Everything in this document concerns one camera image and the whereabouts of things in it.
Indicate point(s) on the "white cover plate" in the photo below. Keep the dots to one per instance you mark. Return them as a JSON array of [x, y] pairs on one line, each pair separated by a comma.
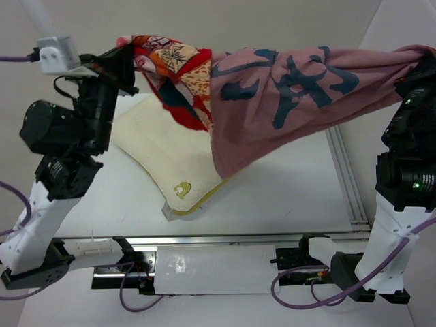
[[212, 270]]

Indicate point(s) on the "aluminium rail front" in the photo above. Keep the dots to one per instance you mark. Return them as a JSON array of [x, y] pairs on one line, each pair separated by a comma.
[[146, 241]]

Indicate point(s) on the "aluminium rail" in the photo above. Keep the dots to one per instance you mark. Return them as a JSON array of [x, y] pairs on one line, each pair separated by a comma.
[[347, 181], [146, 241]]

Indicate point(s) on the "cream yellow pillow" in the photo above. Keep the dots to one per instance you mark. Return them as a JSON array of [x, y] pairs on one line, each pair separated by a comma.
[[177, 161]]

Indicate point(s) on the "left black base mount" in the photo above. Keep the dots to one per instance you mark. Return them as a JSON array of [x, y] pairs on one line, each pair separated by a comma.
[[135, 270]]

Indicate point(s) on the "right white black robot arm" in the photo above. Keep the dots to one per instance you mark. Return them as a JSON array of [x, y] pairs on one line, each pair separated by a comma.
[[405, 199]]

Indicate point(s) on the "pink red printed pillowcase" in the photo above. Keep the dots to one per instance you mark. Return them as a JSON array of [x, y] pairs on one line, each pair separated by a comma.
[[252, 101]]

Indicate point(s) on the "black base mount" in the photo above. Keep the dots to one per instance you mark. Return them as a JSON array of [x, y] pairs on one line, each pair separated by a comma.
[[135, 270], [298, 257]]

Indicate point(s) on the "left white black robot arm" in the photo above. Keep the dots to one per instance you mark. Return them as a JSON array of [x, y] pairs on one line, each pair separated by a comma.
[[68, 141]]

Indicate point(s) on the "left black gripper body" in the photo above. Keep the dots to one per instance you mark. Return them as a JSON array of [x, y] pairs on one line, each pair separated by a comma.
[[120, 82]]

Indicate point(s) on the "aluminium rail right side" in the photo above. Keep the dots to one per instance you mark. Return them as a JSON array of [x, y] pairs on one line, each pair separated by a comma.
[[347, 181]]

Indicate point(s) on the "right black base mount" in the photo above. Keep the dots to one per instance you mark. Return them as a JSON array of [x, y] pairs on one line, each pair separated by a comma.
[[298, 257]]

